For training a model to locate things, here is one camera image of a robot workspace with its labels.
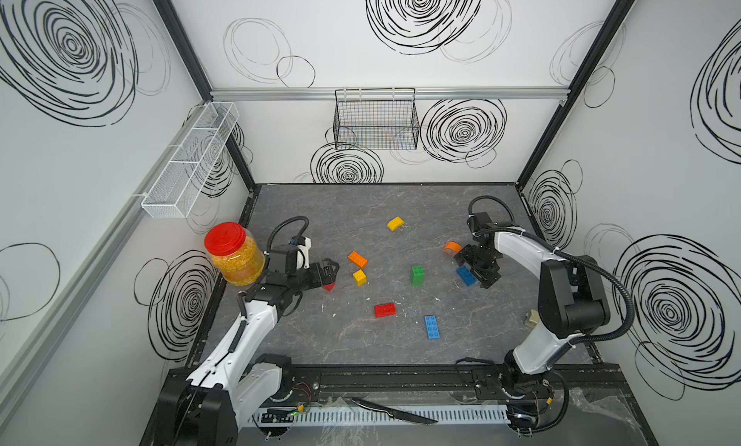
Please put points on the plastic jar red lid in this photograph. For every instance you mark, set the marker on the plastic jar red lid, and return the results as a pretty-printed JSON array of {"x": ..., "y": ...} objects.
[{"x": 235, "y": 253}]

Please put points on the light blue lego brick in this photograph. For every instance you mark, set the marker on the light blue lego brick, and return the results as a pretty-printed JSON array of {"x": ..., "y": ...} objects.
[{"x": 432, "y": 328}]

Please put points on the white wire shelf basket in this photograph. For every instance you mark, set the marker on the white wire shelf basket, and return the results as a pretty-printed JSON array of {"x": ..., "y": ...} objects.
[{"x": 198, "y": 149}]

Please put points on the white slotted cable duct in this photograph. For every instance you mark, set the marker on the white slotted cable duct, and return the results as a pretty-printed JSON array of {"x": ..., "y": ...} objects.
[{"x": 351, "y": 415}]

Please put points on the yellow square lego brick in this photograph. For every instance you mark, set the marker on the yellow square lego brick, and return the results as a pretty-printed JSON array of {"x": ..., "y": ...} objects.
[{"x": 360, "y": 278}]

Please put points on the orange long lego brick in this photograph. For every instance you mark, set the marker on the orange long lego brick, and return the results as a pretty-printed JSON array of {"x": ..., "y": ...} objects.
[{"x": 358, "y": 260}]

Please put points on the orange round lego piece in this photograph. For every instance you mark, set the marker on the orange round lego piece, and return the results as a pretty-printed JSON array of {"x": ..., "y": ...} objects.
[{"x": 452, "y": 249}]

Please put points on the small glass jar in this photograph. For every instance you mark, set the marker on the small glass jar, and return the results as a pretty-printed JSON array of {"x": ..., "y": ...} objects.
[{"x": 532, "y": 319}]

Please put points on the dark blue lego brick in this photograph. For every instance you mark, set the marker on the dark blue lego brick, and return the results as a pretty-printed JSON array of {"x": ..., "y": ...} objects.
[{"x": 466, "y": 276}]

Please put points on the yellow curved lego brick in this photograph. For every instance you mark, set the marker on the yellow curved lego brick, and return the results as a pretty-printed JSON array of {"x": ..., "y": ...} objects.
[{"x": 395, "y": 224}]

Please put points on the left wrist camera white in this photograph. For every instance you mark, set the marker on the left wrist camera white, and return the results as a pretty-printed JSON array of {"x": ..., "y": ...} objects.
[{"x": 303, "y": 245}]

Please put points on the red flat lego brick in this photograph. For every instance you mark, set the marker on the red flat lego brick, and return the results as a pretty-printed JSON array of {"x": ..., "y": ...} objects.
[{"x": 385, "y": 310}]

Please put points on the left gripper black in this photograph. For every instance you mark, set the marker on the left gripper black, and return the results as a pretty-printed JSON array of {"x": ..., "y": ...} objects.
[{"x": 317, "y": 279}]

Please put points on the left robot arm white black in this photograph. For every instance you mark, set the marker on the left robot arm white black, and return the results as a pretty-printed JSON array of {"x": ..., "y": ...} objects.
[{"x": 211, "y": 404}]

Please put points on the green tall lego brick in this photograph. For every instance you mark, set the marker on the green tall lego brick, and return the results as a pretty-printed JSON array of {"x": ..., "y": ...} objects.
[{"x": 417, "y": 276}]

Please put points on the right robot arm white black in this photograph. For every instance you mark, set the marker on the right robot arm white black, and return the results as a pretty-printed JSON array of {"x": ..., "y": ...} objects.
[{"x": 572, "y": 302}]

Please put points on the black wire basket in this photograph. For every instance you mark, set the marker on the black wire basket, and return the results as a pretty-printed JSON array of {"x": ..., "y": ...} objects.
[{"x": 376, "y": 118}]

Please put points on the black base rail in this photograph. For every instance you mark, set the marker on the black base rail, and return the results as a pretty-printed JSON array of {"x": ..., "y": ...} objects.
[{"x": 487, "y": 380}]

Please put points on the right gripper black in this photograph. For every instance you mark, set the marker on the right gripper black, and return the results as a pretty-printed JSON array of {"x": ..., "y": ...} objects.
[{"x": 485, "y": 276}]

